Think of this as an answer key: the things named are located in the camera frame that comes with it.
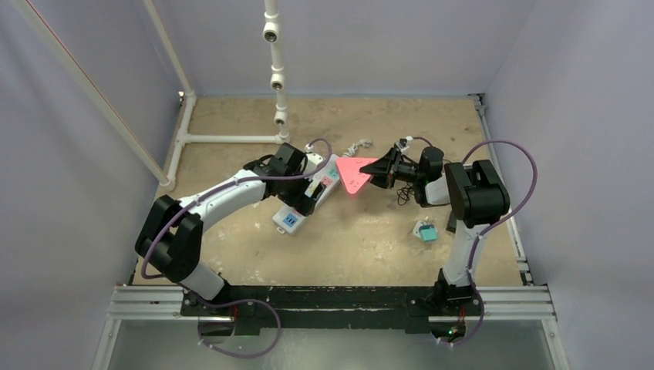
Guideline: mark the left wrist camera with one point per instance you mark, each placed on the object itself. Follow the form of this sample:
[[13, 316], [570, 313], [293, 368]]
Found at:
[[316, 163]]

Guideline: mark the white multicolour power strip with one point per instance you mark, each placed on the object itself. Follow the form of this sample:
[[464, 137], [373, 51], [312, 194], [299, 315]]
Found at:
[[287, 219]]

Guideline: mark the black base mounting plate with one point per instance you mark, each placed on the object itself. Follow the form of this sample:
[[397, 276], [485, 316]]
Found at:
[[412, 309]]

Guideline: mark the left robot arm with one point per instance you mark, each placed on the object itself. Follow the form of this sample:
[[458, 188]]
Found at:
[[170, 240]]

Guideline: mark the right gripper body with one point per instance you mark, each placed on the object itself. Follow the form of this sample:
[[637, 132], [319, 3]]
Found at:
[[393, 167]]

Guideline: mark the pink triangular power socket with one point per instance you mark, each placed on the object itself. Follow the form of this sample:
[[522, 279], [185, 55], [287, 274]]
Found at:
[[351, 177]]

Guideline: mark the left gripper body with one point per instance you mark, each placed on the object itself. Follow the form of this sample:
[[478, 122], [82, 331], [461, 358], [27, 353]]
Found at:
[[293, 193]]

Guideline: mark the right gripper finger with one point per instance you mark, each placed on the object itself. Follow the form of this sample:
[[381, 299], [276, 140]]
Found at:
[[383, 181], [383, 166]]

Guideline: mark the teal white plug adapter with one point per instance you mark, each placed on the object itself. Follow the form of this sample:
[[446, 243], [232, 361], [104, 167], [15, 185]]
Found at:
[[425, 231]]

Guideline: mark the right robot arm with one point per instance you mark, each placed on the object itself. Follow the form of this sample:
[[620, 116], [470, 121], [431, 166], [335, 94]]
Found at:
[[477, 199]]

